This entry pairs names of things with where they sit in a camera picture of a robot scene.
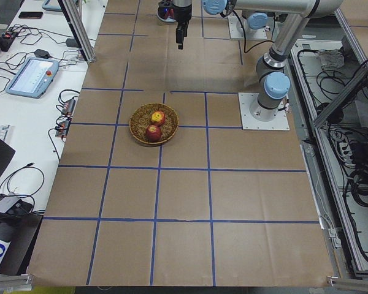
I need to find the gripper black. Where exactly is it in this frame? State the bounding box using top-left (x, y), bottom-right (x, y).
top-left (158, 0), bottom-right (192, 50)

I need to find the yellow-red apple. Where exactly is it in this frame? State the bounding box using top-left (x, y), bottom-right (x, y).
top-left (151, 110), bottom-right (166, 126)

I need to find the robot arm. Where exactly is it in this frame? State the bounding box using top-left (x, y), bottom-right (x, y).
top-left (242, 10), bottom-right (268, 31)
top-left (202, 1), bottom-right (342, 113)

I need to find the woven wicker basket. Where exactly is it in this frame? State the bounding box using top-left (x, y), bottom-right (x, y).
top-left (129, 103), bottom-right (178, 146)

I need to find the dark red apple in basket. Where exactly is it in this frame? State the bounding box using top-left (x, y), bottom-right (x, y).
top-left (145, 124), bottom-right (162, 143)

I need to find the black power adapter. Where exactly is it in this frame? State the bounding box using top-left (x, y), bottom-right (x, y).
top-left (34, 49), bottom-right (51, 59)

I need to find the blue teach pendant tablet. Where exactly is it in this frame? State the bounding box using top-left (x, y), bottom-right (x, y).
top-left (6, 57), bottom-right (59, 99)

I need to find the black smartphone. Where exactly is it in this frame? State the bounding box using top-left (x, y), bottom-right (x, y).
top-left (18, 11), bottom-right (43, 19)

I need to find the white keyboard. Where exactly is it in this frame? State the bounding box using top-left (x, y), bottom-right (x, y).
top-left (0, 124), bottom-right (12, 141)

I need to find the black box on desk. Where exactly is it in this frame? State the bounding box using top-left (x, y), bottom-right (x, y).
top-left (0, 214), bottom-right (43, 276)

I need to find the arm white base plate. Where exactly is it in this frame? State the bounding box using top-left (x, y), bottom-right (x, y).
top-left (228, 12), bottom-right (269, 41)
top-left (238, 92), bottom-right (289, 131)

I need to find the aluminium frame post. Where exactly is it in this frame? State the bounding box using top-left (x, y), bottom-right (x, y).
top-left (58, 0), bottom-right (96, 63)

